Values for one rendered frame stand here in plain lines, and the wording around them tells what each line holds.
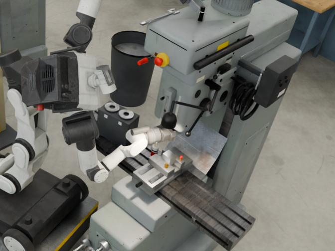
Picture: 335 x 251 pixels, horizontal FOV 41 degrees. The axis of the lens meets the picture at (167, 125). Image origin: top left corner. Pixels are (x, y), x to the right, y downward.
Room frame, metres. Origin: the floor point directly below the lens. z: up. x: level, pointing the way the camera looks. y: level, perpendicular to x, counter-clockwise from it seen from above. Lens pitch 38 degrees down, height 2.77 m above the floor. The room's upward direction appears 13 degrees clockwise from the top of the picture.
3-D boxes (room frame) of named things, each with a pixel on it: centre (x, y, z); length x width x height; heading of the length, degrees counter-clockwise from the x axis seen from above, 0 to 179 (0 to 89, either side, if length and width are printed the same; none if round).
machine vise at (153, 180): (1.87, -0.03, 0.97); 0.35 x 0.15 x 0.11; 145
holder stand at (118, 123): (2.12, 0.30, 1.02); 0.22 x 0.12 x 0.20; 68
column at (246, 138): (2.42, -0.37, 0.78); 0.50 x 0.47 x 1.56; 148
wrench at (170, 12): (1.83, 0.14, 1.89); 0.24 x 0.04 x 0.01; 149
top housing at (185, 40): (1.92, -0.05, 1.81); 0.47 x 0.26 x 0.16; 148
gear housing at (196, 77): (1.94, -0.06, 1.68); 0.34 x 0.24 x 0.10; 148
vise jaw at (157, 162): (1.85, -0.02, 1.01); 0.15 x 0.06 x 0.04; 55
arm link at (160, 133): (1.84, 0.03, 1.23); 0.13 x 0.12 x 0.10; 40
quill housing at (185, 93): (1.91, -0.04, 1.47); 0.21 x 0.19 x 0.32; 58
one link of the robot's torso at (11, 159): (1.84, 0.85, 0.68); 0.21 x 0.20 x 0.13; 71
